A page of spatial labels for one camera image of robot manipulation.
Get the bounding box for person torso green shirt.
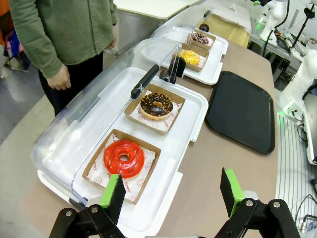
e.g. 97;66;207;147
37;0;114;66

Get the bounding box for stainless steel cabinet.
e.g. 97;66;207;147
108;0;199;57

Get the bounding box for person black trousers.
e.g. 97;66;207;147
38;50;105;117

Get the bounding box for brown cardboard donut box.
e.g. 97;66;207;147
123;83;186;136
187;29;217;52
82;128;162;205
170;42;211;73

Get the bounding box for person right forearm green sleeve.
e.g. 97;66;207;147
9;0;64;79

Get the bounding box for black cable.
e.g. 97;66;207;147
294;193;317;224

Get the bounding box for brown corrugated cardboard sheet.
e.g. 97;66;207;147
210;13;251;48

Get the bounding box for grey striped mat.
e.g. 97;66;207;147
275;116;317;238

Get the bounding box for person right hand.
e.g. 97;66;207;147
47;64;72;91

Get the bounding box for clear lid with black handle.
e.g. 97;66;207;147
148;4;214;71
31;38;183;207

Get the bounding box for white display case base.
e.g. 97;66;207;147
150;24;229;86
37;66;209;233

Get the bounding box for person left hand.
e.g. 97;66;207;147
106;33;118;50

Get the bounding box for person left forearm green sleeve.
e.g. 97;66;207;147
108;0;118;37

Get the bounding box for black plastic serving tray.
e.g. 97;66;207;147
205;70;276;155

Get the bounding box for black lid hinge bracket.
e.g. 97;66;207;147
168;58;187;84

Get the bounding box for white red printed paper liner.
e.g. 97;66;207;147
87;135;157;203
130;95;183;132

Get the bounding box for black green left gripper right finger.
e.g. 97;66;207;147
214;167;302;238

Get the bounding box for beige board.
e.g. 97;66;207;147
113;0;200;20

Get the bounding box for black camera stand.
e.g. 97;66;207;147
289;4;316;49

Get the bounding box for chocolate donut with coloured sprinkles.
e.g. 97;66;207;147
191;33;210;45

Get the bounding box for chocolate donut with nut bits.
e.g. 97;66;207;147
140;92;174;121

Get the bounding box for red glazed donut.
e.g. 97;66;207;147
103;139;146;179

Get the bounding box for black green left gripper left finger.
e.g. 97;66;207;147
49;174;130;238

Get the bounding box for blue fabric item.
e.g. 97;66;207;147
3;29;31;72

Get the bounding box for white ridged plastic block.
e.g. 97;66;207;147
212;6;254;31

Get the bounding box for yellow sprinkled donut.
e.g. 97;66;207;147
178;49;202;66

